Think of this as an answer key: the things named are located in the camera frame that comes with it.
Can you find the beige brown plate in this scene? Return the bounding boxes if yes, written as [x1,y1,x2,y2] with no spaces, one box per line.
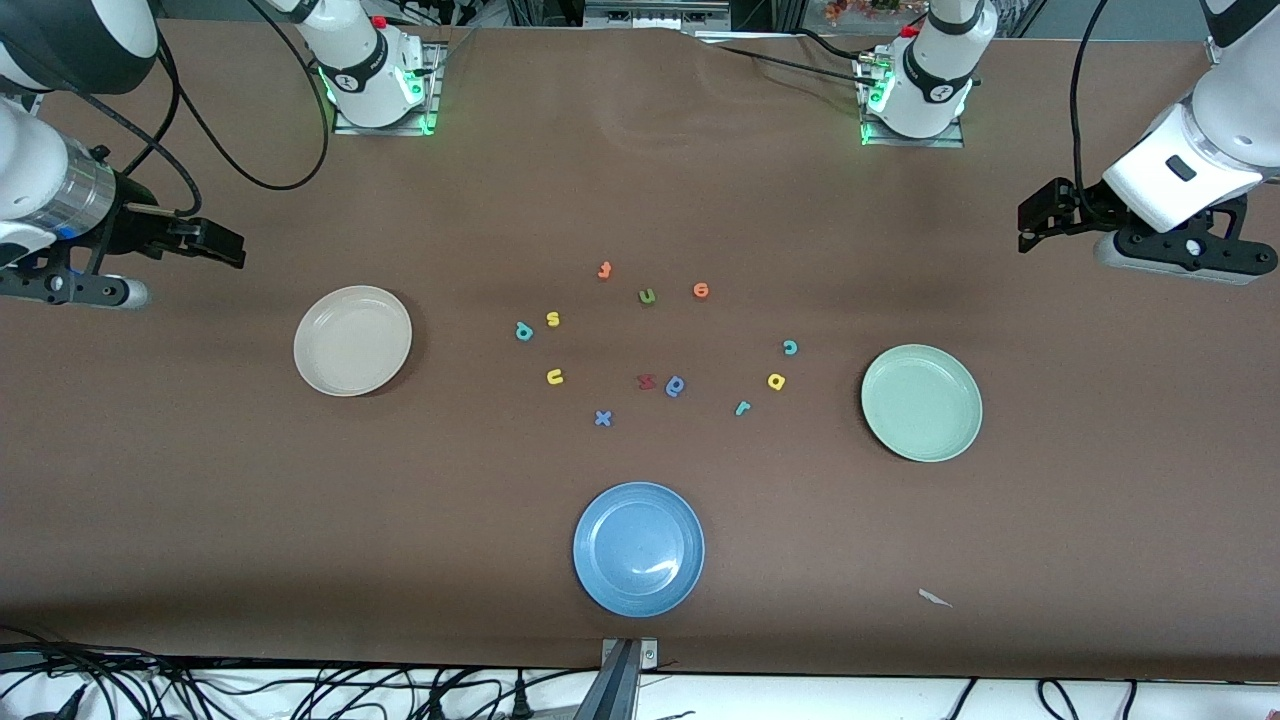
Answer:
[294,286,413,398]

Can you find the light green plate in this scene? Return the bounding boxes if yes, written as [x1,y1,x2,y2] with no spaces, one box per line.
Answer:
[861,344,984,463]

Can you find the orange artificial flowers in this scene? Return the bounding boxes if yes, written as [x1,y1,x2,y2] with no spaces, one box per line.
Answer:
[825,0,906,23]

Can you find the brown table cloth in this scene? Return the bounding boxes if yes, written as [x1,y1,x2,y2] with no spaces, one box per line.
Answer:
[0,20,1280,683]

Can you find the blue plate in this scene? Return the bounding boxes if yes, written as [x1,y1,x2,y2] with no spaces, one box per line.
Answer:
[573,482,706,618]

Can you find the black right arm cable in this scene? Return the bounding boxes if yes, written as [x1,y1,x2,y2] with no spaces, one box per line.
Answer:
[60,0,333,219]

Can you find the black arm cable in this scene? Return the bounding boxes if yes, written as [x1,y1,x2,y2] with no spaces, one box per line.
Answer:
[1068,0,1113,223]
[60,0,333,219]

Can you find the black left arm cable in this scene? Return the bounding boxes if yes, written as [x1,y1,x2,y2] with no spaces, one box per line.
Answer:
[1068,0,1113,223]

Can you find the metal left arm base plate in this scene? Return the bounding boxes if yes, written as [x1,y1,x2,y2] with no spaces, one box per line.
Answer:
[860,55,966,149]

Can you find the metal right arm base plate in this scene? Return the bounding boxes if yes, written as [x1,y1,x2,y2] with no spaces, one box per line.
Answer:
[332,45,441,136]

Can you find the black base power cable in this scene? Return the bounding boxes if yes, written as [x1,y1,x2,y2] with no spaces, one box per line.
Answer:
[700,28,881,91]

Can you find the aluminium frame profile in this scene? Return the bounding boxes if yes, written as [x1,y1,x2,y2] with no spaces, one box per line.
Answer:
[583,0,731,31]

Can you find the grey metal camera bracket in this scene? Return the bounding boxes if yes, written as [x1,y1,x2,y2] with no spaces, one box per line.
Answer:
[575,638,659,720]

